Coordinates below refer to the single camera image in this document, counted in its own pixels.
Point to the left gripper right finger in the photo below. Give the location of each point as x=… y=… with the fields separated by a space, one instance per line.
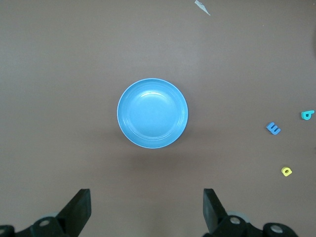
x=214 y=217

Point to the brown table cover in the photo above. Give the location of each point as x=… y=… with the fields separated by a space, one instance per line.
x=49 y=74

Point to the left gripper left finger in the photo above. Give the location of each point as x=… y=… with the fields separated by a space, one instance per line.
x=74 y=214

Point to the blue letter m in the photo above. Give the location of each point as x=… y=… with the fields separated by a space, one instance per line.
x=273 y=129

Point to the blue plate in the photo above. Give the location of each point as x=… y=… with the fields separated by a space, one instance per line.
x=152 y=113

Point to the teal letter q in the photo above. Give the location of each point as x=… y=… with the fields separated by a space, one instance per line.
x=307 y=115

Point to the white paper scrap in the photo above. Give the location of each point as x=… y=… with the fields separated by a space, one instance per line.
x=201 y=5

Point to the yellow letter d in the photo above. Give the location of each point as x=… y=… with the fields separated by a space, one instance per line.
x=283 y=173

